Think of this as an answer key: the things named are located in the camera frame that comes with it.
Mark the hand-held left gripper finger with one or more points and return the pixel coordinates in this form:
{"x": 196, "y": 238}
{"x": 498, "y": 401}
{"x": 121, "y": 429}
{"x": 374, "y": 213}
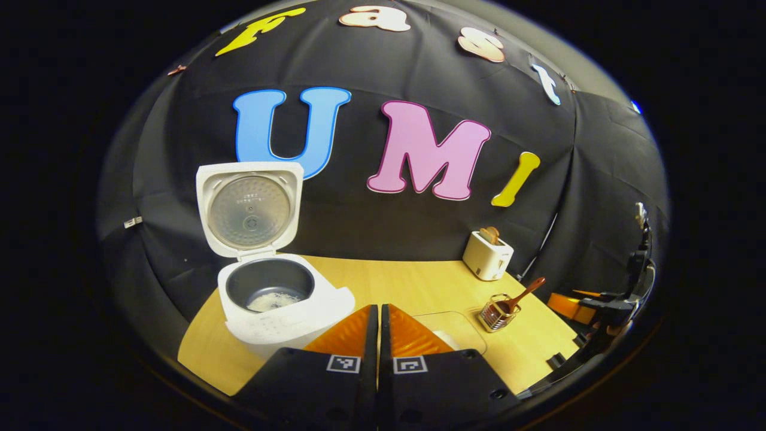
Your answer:
{"x": 384, "y": 359}
{"x": 372, "y": 359}

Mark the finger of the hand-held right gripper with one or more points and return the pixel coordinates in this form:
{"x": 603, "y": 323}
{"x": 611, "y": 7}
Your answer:
{"x": 568, "y": 306}

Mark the brown wooden spoon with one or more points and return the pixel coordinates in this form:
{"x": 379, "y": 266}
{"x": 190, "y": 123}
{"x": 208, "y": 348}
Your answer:
{"x": 526, "y": 292}

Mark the white rice cooker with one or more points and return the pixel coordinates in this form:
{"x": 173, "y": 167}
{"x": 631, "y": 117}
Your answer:
{"x": 275, "y": 323}

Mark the white rice heap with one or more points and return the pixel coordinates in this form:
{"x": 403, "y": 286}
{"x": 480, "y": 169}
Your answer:
{"x": 272, "y": 301}

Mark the white toaster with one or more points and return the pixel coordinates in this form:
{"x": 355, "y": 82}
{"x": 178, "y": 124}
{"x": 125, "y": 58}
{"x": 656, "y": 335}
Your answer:
{"x": 486, "y": 260}

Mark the brown toast slice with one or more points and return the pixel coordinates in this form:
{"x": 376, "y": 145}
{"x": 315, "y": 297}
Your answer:
{"x": 484, "y": 236}
{"x": 494, "y": 233}

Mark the black backdrop cloth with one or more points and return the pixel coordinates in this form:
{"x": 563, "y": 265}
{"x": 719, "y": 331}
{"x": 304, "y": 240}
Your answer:
{"x": 371, "y": 227}

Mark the small white cloth tag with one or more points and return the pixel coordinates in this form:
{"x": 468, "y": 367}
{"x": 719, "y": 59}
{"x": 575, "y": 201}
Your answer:
{"x": 133, "y": 222}

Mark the small copper cloth clip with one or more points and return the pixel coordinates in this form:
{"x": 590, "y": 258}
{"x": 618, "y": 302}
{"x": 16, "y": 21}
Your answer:
{"x": 176, "y": 70}

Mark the black table edge bracket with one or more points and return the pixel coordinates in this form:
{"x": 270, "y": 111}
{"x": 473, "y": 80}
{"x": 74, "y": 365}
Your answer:
{"x": 556, "y": 361}

